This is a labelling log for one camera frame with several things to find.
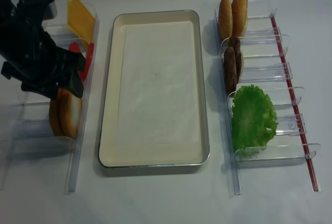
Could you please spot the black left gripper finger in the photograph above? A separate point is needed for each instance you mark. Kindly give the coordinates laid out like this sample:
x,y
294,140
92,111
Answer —
x,y
68,60
70,81

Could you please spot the rear brown meat patty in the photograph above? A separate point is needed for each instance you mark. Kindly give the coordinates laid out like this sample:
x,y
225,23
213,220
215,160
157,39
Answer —
x,y
234,42

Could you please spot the left sesame top bun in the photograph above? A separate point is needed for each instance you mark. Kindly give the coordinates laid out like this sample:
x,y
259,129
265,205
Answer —
x,y
225,19

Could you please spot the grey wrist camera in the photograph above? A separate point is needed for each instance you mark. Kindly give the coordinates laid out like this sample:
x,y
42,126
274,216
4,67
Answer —
x,y
40,10

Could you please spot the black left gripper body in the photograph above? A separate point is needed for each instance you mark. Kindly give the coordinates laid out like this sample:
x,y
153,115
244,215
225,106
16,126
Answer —
x,y
33,58

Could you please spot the left clear acrylic rack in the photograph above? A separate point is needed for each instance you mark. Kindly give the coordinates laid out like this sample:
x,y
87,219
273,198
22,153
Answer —
x,y
26,135

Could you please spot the front brown meat patty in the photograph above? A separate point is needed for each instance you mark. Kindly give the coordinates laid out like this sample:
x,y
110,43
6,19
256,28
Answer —
x,y
230,70

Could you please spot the bun slice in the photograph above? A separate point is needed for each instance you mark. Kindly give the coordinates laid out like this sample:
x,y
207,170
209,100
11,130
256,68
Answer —
x,y
54,117
70,110

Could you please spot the red tomato slice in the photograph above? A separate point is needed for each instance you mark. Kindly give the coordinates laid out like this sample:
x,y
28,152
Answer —
x,y
89,58
74,47

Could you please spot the green lettuce leaf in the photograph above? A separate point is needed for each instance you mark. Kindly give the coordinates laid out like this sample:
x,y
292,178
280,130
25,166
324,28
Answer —
x,y
254,119

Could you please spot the yellow cheese slices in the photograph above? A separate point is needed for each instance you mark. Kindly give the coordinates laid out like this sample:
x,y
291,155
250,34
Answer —
x,y
80,21

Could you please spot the cream metal tray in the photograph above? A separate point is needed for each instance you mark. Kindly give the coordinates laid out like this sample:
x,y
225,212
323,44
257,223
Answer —
x,y
113,154

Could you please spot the sesame bun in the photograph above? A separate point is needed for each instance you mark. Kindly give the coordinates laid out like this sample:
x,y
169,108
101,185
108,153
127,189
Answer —
x,y
225,19
239,14

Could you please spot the right red tomato slice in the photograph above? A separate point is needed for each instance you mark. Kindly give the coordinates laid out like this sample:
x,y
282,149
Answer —
x,y
89,58

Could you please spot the left red tomato slice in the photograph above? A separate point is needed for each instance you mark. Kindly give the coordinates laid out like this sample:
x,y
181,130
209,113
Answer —
x,y
74,47

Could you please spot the white paper tray liner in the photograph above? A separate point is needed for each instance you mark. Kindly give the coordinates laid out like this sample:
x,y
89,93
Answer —
x,y
158,96

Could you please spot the right sesame top bun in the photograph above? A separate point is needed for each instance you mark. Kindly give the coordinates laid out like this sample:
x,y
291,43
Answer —
x,y
239,14

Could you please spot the brown meat patty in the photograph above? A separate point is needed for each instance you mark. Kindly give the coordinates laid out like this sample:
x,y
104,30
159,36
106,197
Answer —
x,y
230,70
234,42

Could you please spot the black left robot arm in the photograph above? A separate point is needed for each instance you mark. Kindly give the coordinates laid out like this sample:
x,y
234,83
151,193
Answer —
x,y
13,17

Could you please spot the right clear acrylic rack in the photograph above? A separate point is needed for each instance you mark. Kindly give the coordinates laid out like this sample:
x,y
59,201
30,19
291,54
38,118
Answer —
x,y
264,65

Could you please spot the clear acrylic rack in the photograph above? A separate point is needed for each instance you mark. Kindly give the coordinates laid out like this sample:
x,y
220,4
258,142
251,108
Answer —
x,y
264,65
26,135

